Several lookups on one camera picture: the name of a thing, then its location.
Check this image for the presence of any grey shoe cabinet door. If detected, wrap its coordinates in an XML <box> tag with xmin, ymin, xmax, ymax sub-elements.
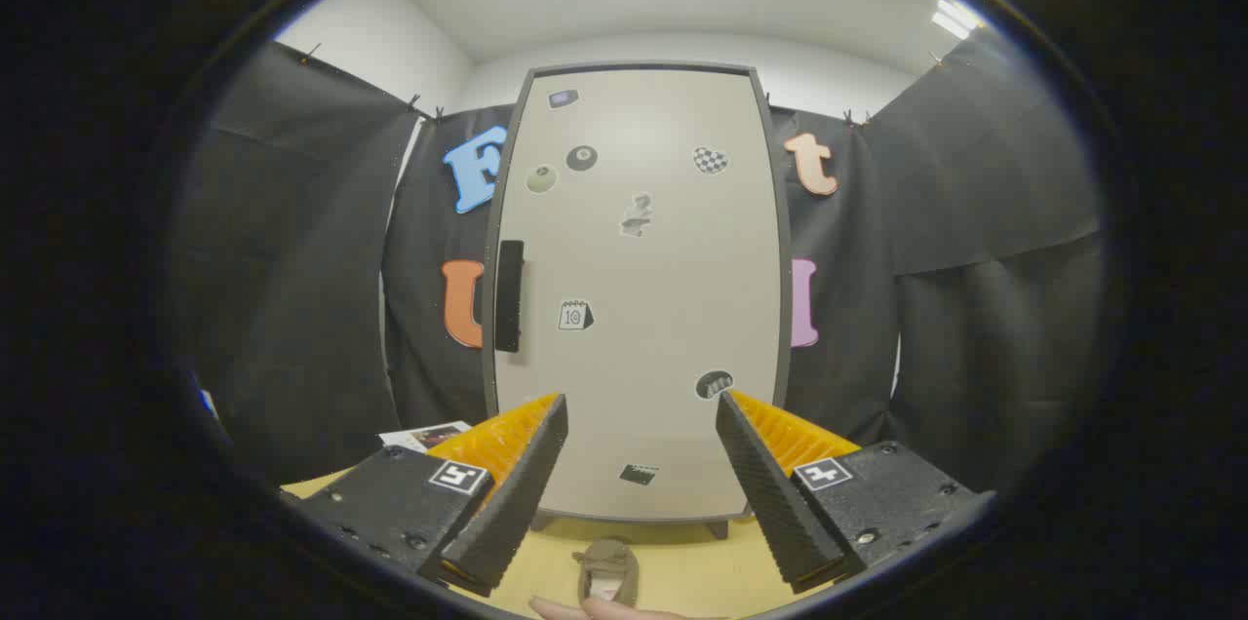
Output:
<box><xmin>492</xmin><ymin>67</ymin><xmax>781</xmax><ymax>521</ymax></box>

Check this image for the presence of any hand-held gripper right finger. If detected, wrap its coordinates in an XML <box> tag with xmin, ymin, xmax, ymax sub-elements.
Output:
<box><xmin>715</xmin><ymin>390</ymin><xmax>997</xmax><ymax>595</ymax></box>

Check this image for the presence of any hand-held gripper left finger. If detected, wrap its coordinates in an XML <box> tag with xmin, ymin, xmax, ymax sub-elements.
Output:
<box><xmin>283</xmin><ymin>393</ymin><xmax>569</xmax><ymax>599</ymax></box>

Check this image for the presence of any small ceiling light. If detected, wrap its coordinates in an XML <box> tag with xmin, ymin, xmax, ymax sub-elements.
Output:
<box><xmin>931</xmin><ymin>0</ymin><xmax>981</xmax><ymax>41</ymax></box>

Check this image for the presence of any black backdrop cloth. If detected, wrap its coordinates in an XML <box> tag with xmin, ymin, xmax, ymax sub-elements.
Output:
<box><xmin>171</xmin><ymin>25</ymin><xmax>1108</xmax><ymax>494</ymax></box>

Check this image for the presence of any dark grey shoe cabinet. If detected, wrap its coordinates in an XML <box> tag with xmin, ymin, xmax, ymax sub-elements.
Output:
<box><xmin>481</xmin><ymin>61</ymin><xmax>793</xmax><ymax>541</ymax></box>

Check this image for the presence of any brown fluffy shoe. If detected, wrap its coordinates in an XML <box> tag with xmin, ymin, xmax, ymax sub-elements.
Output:
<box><xmin>573</xmin><ymin>539</ymin><xmax>642</xmax><ymax>607</ymax></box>

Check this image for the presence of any black door handle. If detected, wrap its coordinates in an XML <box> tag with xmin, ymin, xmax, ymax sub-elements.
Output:
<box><xmin>494</xmin><ymin>240</ymin><xmax>526</xmax><ymax>353</ymax></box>

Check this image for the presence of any white book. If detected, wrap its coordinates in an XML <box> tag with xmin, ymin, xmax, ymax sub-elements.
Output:
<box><xmin>378</xmin><ymin>421</ymin><xmax>474</xmax><ymax>453</ymax></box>

